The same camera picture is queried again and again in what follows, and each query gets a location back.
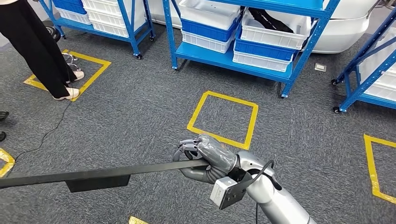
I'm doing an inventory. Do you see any black floor cable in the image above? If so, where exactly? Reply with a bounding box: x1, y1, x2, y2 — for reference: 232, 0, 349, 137
14, 98, 73, 161

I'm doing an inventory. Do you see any white car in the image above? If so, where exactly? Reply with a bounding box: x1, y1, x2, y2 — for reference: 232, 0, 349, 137
148, 0, 380, 55

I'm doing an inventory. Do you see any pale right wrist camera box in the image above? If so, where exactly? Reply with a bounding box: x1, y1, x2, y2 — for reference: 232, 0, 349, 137
210, 168, 253, 211

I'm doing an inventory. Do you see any person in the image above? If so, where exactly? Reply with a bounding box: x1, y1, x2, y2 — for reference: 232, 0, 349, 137
0, 0, 85, 101

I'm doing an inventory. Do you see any long black plastic panel part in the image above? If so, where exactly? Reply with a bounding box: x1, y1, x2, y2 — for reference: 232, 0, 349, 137
0, 158, 210, 193

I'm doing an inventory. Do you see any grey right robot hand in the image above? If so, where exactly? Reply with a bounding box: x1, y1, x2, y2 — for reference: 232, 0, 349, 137
172, 133, 238, 184

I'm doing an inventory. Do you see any blue metal shelf rack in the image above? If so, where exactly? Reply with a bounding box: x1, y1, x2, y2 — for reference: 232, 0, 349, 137
331, 7, 396, 113
162, 0, 341, 99
38, 0, 156, 60

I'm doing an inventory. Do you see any chrome chair base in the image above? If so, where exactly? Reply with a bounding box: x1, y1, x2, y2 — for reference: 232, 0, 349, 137
62, 52, 82, 72

